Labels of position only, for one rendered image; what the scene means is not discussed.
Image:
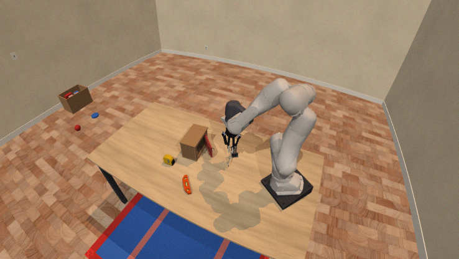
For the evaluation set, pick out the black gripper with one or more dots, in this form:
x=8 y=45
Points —
x=230 y=136

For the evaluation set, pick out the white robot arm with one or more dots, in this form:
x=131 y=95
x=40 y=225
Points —
x=294 y=100

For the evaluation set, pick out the yellow tape measure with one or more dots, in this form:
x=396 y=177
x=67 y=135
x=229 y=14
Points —
x=168 y=159

